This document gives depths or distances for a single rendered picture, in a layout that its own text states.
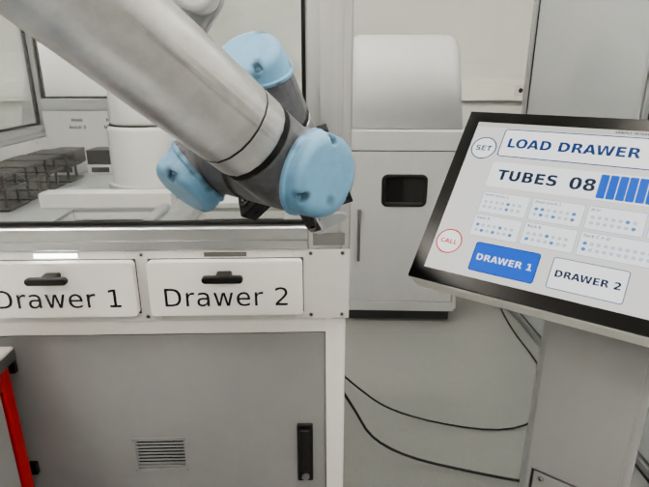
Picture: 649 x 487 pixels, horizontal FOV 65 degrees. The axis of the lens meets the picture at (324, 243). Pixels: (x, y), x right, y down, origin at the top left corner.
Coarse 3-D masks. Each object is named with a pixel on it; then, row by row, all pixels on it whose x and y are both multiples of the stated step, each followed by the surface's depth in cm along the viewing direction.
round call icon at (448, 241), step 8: (440, 232) 81; (448, 232) 80; (456, 232) 79; (464, 232) 79; (440, 240) 80; (448, 240) 79; (456, 240) 79; (432, 248) 80; (440, 248) 79; (448, 248) 79; (456, 248) 78
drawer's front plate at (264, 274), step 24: (168, 264) 95; (192, 264) 95; (216, 264) 95; (240, 264) 95; (264, 264) 96; (288, 264) 96; (168, 288) 97; (192, 288) 97; (216, 288) 97; (240, 288) 97; (264, 288) 97; (288, 288) 97; (168, 312) 98; (192, 312) 98; (216, 312) 98; (240, 312) 99; (264, 312) 99; (288, 312) 99
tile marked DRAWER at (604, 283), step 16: (560, 272) 69; (576, 272) 68; (592, 272) 67; (608, 272) 67; (624, 272) 66; (560, 288) 69; (576, 288) 68; (592, 288) 67; (608, 288) 66; (624, 288) 65
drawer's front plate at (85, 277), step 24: (0, 264) 94; (24, 264) 94; (48, 264) 94; (72, 264) 95; (96, 264) 95; (120, 264) 95; (0, 288) 96; (24, 288) 96; (48, 288) 96; (72, 288) 96; (96, 288) 96; (120, 288) 96; (0, 312) 97; (24, 312) 97; (48, 312) 97; (72, 312) 98; (96, 312) 98; (120, 312) 98
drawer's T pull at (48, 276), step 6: (42, 276) 93; (48, 276) 93; (54, 276) 93; (60, 276) 95; (24, 282) 92; (30, 282) 92; (36, 282) 92; (42, 282) 92; (48, 282) 92; (54, 282) 92; (60, 282) 92; (66, 282) 92
